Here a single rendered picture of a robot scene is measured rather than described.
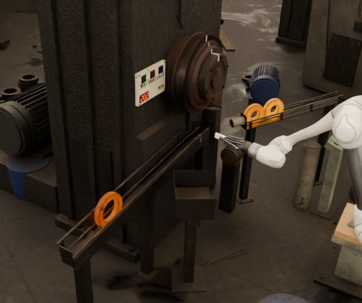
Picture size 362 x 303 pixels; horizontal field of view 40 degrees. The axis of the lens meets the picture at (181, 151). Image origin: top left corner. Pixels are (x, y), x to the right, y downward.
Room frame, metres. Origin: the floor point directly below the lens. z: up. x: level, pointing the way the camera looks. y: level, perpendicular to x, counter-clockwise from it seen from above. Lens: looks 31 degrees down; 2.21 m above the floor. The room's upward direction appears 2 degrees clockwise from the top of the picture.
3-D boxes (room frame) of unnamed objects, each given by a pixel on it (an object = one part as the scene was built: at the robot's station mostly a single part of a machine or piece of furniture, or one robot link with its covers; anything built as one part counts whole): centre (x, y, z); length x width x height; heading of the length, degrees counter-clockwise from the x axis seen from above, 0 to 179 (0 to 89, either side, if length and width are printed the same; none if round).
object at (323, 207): (2.94, -1.07, 0.31); 0.24 x 0.16 x 0.62; 150
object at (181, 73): (2.72, -0.09, 1.11); 0.47 x 0.06 x 0.47; 150
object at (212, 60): (2.67, -0.17, 1.11); 0.28 x 0.06 x 0.28; 150
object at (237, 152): (2.94, -0.37, 0.27); 0.22 x 0.13 x 0.53; 150
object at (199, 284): (2.16, -0.07, 0.36); 0.26 x 0.20 x 0.72; 5
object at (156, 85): (2.48, 0.18, 1.15); 0.26 x 0.02 x 0.18; 150
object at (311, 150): (2.99, -0.91, 0.26); 0.12 x 0.12 x 0.52
